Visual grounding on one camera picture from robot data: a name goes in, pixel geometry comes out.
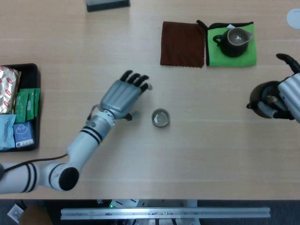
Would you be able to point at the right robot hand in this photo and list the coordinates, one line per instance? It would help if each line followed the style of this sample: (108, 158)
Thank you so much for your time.
(291, 93)

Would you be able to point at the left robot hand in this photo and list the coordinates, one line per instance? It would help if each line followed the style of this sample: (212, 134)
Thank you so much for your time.
(119, 98)

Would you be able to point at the black cast iron teapot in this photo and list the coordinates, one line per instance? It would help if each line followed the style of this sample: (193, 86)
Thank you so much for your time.
(255, 96)

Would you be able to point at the dark ceramic tea cup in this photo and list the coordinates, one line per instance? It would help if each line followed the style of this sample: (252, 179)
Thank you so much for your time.
(160, 123)

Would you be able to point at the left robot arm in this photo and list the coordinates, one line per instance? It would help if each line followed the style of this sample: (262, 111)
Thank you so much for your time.
(82, 143)

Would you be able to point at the green cloth with black edge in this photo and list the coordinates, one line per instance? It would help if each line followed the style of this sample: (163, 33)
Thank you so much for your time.
(234, 61)

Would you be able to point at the black ceramic pitcher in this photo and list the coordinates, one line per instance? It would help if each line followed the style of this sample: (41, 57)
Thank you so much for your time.
(232, 50)

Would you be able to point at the white round coaster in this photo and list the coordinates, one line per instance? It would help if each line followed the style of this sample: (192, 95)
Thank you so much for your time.
(294, 18)

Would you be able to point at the green tea packet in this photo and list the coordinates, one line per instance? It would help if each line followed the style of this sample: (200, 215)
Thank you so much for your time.
(30, 105)
(21, 105)
(37, 100)

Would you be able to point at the brown cloth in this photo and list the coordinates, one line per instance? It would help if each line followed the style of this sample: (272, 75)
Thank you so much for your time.
(182, 44)

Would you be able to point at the black plastic tray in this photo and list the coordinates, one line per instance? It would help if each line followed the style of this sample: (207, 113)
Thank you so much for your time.
(30, 75)

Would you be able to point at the grey sign stand white card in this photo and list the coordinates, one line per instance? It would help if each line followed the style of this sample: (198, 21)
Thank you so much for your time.
(107, 5)

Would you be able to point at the blue packet with face print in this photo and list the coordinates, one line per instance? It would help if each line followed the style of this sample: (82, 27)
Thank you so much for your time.
(23, 133)

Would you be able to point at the foil snack bag red labels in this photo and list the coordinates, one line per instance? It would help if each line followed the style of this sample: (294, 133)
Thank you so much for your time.
(9, 79)

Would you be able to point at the light blue packet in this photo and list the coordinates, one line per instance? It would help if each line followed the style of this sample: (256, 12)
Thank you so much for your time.
(7, 126)

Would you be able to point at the brown round seat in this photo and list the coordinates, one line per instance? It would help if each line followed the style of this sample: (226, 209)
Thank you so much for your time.
(35, 216)

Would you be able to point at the white floor plate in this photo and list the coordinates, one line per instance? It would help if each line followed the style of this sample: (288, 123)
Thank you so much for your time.
(15, 213)

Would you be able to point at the aluminium rail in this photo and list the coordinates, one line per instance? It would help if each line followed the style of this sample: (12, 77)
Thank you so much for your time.
(164, 213)

